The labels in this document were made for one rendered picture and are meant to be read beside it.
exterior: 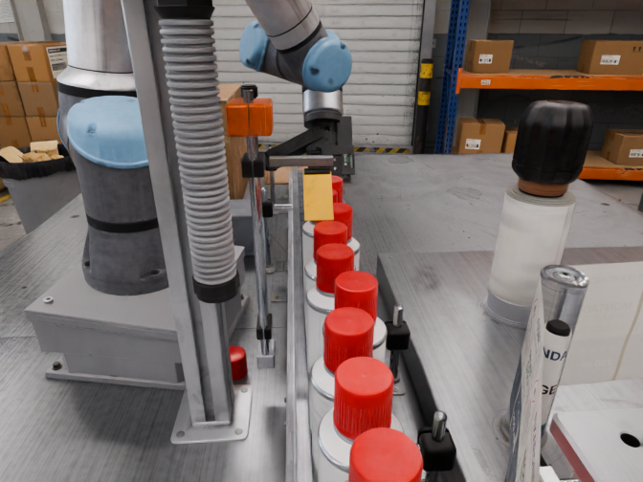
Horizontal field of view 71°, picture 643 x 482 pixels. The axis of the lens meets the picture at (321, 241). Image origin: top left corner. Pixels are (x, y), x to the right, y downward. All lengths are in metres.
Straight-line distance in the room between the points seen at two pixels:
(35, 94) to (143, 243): 3.52
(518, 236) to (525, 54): 4.45
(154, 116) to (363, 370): 0.27
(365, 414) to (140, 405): 0.43
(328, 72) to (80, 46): 0.33
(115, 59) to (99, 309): 0.34
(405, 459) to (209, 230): 0.19
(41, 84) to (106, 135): 3.49
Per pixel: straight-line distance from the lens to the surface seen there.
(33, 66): 4.08
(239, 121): 0.44
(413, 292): 0.73
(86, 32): 0.72
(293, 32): 0.68
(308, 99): 0.84
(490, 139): 4.29
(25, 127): 4.25
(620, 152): 4.68
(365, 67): 4.73
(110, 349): 0.65
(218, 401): 0.56
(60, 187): 2.90
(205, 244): 0.32
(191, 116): 0.30
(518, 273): 0.66
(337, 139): 0.83
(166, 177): 0.43
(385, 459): 0.23
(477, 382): 0.59
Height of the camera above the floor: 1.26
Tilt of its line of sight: 25 degrees down
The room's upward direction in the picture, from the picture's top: straight up
